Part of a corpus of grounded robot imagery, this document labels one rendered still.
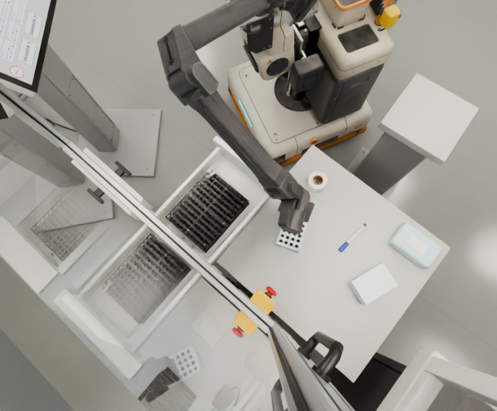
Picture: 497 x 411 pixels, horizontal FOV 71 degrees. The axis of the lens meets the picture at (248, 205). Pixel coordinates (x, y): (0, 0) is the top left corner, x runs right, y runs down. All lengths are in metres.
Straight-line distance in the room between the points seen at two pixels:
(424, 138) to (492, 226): 1.06
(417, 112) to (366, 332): 0.86
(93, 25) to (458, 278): 2.86
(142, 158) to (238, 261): 1.20
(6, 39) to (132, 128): 1.03
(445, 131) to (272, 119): 0.87
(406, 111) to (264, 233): 0.75
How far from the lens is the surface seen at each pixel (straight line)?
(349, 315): 1.29
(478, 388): 0.99
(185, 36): 0.82
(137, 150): 2.28
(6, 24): 1.55
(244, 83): 2.09
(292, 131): 1.95
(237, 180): 1.24
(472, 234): 2.39
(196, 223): 1.15
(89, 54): 2.82
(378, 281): 1.26
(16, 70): 1.48
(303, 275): 1.26
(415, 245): 1.33
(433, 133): 1.55
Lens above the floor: 2.01
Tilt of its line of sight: 75 degrees down
